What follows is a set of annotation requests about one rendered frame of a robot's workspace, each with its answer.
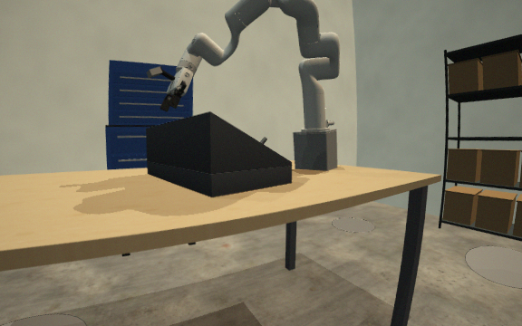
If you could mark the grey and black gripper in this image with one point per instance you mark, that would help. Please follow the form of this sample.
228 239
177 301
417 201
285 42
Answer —
178 88

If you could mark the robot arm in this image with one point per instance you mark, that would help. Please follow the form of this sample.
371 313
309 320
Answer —
322 51

